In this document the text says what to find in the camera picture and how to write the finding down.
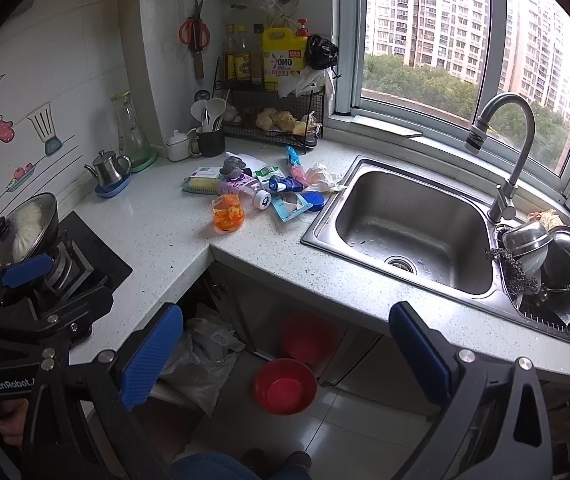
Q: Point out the grey plastic sack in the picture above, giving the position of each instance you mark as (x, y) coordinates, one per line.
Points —
(204, 358)

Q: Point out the purple clear plastic bottle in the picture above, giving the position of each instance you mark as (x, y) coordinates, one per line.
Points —
(249, 190)

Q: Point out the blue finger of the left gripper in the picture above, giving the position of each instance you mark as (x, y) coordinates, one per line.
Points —
(27, 271)

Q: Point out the white green medicine box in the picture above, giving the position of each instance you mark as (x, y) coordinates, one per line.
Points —
(206, 173)

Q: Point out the dark green utensil mug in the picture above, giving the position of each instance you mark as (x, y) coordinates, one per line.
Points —
(206, 144)

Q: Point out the steel bowl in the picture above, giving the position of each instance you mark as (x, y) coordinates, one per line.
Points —
(525, 239)

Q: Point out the glass carafe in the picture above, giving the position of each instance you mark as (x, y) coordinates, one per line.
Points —
(132, 140)

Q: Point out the black plastic bag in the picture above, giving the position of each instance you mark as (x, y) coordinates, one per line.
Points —
(321, 53)

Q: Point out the white folded cloth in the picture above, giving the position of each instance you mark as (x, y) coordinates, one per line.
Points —
(252, 162)

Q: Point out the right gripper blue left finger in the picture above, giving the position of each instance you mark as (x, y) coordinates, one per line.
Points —
(144, 354)

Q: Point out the stainless steel sink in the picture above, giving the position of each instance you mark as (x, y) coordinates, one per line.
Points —
(426, 232)

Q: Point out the person's left hand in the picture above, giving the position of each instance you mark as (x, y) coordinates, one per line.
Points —
(13, 415)

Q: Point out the oil bottle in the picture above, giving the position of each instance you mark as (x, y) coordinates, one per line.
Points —
(242, 56)

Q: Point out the blue toothpaste tube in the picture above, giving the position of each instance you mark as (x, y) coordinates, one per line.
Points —
(278, 185)

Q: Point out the toothbrush blister packaging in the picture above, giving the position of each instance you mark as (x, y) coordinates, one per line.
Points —
(289, 205)

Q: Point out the black wire rack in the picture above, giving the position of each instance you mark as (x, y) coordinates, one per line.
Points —
(245, 101)

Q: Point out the white sugar jar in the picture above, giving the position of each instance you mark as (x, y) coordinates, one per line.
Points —
(181, 145)

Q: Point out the ginger root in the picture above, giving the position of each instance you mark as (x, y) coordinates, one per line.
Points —
(282, 121)

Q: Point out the grey steel wool ball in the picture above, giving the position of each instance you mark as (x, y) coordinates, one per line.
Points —
(232, 167)

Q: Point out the black gas stove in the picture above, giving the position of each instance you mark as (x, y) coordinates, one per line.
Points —
(82, 260)

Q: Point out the blue teapot tray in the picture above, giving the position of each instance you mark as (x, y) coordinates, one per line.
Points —
(112, 190)

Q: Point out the yellow bristle blue scrub brush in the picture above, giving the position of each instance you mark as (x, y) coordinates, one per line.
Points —
(201, 185)

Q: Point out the white tissue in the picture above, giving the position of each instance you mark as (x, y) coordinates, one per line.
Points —
(321, 180)

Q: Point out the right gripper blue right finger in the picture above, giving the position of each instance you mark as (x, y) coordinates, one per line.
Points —
(428, 354)

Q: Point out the white spoon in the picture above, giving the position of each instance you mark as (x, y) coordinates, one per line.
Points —
(214, 110)

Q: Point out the yellow detergent jug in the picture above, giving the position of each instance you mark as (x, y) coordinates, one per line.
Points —
(283, 53)

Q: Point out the blue plastic lid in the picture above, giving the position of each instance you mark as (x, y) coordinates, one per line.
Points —
(315, 200)

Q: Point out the red handled scissors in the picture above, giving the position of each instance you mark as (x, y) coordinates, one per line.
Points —
(195, 35)

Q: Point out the blue pink plastic wrapper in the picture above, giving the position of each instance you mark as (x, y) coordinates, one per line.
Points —
(295, 167)

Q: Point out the orange plastic cup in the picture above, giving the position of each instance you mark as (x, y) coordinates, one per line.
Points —
(228, 214)

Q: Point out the green tray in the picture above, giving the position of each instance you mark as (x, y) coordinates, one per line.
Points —
(139, 165)

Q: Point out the red trash bin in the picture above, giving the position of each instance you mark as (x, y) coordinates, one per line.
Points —
(284, 387)

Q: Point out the steel teapot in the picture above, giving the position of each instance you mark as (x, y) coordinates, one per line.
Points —
(109, 169)

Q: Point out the pot with glass lid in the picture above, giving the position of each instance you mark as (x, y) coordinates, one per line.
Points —
(29, 230)

